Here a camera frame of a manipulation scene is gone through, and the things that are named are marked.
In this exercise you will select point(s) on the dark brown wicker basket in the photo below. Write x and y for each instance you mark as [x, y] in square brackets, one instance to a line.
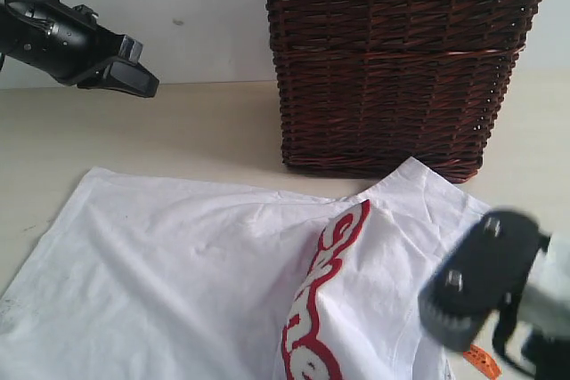
[366, 84]

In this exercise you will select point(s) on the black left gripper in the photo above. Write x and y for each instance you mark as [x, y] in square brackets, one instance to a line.
[86, 55]

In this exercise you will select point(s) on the white t-shirt with red logo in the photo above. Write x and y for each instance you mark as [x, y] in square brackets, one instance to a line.
[155, 278]

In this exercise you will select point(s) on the orange garment tag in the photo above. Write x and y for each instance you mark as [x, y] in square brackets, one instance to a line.
[482, 362]

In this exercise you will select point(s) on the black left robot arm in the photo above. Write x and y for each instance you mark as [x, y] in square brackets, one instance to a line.
[24, 30]

